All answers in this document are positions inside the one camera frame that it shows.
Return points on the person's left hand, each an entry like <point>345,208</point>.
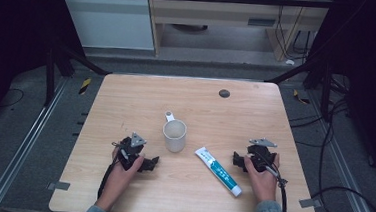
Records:
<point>119,178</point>

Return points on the small white floor object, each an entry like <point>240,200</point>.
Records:
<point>289,62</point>

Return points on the white and teal toothpaste tube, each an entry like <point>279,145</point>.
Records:
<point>219,171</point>

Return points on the black metal stand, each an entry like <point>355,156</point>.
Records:
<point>65,57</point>
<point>315,75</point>

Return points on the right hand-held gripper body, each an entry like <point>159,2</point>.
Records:
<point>261,156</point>

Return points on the grey round table grommet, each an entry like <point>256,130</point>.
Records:
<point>224,93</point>

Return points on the yellow and black floor tape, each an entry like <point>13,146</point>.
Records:
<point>84,86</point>
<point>301,98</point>

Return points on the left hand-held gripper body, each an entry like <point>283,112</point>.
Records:
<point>129,155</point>

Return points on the aluminium floor rail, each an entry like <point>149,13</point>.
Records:
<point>23,144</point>
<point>342,167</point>

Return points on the white cup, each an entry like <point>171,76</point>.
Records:
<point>174,135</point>

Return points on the person's right hand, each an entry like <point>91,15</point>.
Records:
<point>264,185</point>

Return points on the dark curtain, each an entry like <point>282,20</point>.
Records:
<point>365,71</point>
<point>17,34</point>

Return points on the light wooden desk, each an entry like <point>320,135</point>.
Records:
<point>215,14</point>

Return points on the white cabinet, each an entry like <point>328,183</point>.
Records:
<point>108,20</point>

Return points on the grey metal table bracket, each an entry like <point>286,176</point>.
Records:
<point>58,185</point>
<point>310,203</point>

